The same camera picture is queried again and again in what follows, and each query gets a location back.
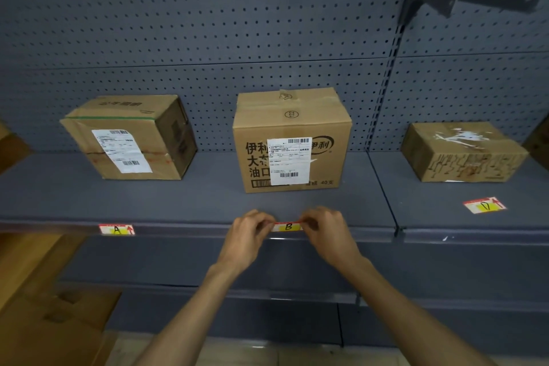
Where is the person's left forearm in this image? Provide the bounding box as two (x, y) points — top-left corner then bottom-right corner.
(133, 262), (241, 366)

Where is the person's right forearm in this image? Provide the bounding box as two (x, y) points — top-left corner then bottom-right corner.
(343, 258), (498, 366)

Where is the large black-printed cardboard box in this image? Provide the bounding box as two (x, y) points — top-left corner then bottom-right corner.
(232, 87), (353, 194)

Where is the cardboard box with torn tape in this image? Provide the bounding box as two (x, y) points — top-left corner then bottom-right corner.
(401, 122), (530, 184)

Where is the wooden cabinet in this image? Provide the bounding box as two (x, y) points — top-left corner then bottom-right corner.
(0, 121), (123, 366)

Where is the green-taped cardboard box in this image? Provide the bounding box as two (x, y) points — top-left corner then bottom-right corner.
(59, 94), (198, 181)

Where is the person's left hand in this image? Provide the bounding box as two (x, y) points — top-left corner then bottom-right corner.
(216, 209), (277, 279)

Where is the person's right hand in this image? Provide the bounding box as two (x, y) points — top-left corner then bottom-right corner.
(299, 206), (365, 276)

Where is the grey slotted upright post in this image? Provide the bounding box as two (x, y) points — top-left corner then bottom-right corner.
(367, 0), (428, 153)

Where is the grey pegboard back panel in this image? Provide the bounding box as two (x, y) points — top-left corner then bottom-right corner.
(0, 0), (421, 154)
(371, 0), (549, 153)

